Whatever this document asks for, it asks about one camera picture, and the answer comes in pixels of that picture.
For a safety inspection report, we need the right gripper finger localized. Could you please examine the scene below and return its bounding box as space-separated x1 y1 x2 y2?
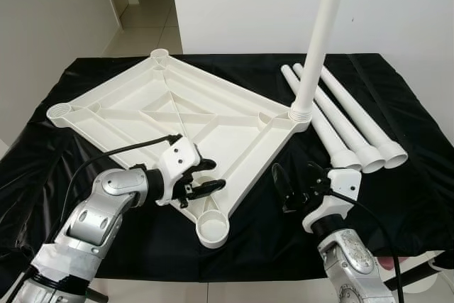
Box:
272 163 296 213

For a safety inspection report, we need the white plastic table leg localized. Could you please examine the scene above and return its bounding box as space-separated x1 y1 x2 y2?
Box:
289 0 352 123
282 65 362 174
293 63 385 171
319 65 409 169

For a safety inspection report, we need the white plastic table top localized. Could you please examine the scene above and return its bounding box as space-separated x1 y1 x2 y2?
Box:
46 48 313 249

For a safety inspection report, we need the black table cloth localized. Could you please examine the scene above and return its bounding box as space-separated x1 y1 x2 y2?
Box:
0 53 454 282

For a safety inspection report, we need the pink plastic object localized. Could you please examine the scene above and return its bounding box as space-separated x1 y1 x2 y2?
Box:
376 255 397 272

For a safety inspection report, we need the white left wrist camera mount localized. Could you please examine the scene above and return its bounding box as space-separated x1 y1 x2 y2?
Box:
153 138 201 208

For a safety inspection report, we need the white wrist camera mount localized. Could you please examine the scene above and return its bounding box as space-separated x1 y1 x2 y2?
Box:
303 167 364 233
153 138 201 208

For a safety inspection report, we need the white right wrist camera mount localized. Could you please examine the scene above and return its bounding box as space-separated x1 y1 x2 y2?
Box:
303 167 364 233

